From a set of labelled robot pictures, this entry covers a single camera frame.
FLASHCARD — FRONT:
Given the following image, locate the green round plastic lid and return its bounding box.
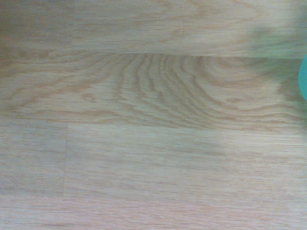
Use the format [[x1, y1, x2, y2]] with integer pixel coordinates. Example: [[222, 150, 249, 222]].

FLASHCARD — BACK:
[[298, 54, 307, 101]]

